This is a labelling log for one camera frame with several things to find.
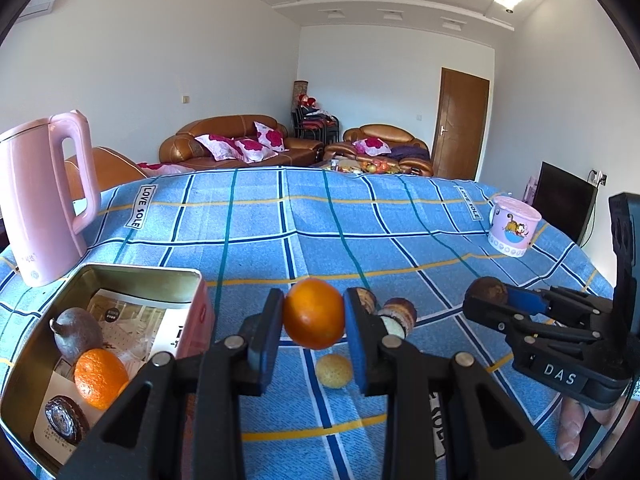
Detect person's right hand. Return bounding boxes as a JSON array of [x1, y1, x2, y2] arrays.
[[554, 394, 640, 471]]

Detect brown wooden door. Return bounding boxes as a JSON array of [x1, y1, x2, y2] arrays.
[[431, 67, 490, 181]]

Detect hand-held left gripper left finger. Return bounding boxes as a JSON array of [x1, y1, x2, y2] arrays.
[[57, 287, 286, 480]]

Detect pink printed cloth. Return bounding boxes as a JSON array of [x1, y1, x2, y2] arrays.
[[136, 161, 193, 176]]

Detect brown leather recliner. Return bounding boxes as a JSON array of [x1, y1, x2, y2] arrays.
[[64, 146, 148, 198]]

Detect pink cartoon cup with lid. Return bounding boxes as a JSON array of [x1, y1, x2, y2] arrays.
[[487, 195, 542, 258]]

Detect stacked dark chairs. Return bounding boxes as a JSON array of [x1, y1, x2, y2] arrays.
[[291, 105, 341, 146]]

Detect brown leather sofa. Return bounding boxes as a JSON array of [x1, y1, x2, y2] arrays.
[[159, 115, 326, 171]]

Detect coffee table with snacks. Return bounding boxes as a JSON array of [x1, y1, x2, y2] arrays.
[[312, 156, 421, 177]]

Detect large bumpy orange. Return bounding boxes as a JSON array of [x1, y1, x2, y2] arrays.
[[74, 347, 130, 410]]

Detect pink electric kettle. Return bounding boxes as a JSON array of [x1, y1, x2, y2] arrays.
[[0, 109, 102, 288]]

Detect small yellow-green round fruit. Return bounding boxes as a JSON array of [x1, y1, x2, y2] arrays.
[[315, 353, 353, 389]]

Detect black television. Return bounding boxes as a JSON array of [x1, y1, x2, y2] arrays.
[[531, 161, 596, 246]]

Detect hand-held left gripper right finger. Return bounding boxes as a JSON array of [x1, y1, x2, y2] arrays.
[[344, 287, 573, 480]]

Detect brown leather armchair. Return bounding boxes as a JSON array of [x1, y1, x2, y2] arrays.
[[325, 124, 435, 177]]

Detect small layered dessert jar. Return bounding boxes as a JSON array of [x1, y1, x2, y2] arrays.
[[377, 297, 417, 338], [356, 287, 378, 316]]

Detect printed paper leaflet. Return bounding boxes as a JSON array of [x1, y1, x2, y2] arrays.
[[32, 287, 196, 466]]

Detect dark mangosteen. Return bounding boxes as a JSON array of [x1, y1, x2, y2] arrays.
[[471, 276, 510, 306]]

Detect white wall air conditioner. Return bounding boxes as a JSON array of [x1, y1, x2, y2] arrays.
[[17, 0, 63, 23]]

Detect small dark orange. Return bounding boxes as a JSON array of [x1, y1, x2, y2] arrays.
[[283, 277, 347, 350]]

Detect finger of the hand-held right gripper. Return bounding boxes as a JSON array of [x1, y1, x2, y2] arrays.
[[504, 284, 617, 331], [462, 292, 551, 361]]

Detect blue checked tablecloth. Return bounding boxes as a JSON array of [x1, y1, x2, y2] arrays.
[[0, 167, 621, 480]]

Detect white pillow with magenta flowers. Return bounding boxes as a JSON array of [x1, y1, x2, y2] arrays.
[[194, 133, 241, 161], [254, 121, 287, 152], [234, 137, 278, 162], [352, 137, 392, 157]]

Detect dark round pastry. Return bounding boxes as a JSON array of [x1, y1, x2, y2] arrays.
[[44, 396, 91, 445]]

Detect pink rectangular tin box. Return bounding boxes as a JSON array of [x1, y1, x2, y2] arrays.
[[0, 262, 216, 480]]

